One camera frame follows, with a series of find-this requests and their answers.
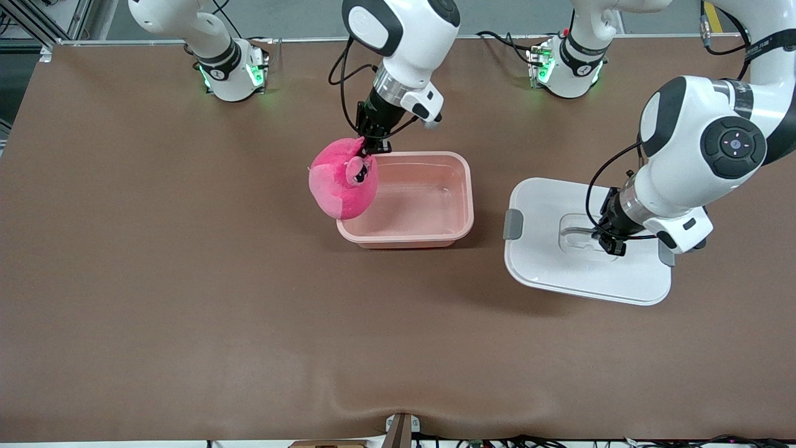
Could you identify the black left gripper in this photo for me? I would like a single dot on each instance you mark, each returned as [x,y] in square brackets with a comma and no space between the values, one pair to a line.
[614,219]

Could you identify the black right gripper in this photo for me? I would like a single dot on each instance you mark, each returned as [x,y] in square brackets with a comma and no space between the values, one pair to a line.
[376,116]

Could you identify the pink plush toy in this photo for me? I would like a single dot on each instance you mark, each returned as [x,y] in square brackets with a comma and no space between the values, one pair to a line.
[339,186]

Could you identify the white box lid grey latches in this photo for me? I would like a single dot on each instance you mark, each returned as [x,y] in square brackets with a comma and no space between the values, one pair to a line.
[547,267]

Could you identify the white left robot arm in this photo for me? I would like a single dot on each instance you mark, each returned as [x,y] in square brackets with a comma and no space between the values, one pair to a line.
[684,168]

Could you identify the pink plastic box base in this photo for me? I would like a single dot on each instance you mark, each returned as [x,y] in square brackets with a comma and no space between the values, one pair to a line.
[423,205]

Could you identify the brown table mat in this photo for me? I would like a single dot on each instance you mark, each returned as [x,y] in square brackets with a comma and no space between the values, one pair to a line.
[249,342]

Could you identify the metal table edge clamp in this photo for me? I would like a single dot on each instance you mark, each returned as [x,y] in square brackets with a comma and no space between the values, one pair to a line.
[401,432]

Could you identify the brown wooden board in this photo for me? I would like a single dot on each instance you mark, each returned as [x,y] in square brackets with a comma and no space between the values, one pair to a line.
[329,444]

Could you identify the aluminium frame with diagonal strut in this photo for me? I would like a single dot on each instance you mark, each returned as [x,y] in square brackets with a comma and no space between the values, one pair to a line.
[78,18]

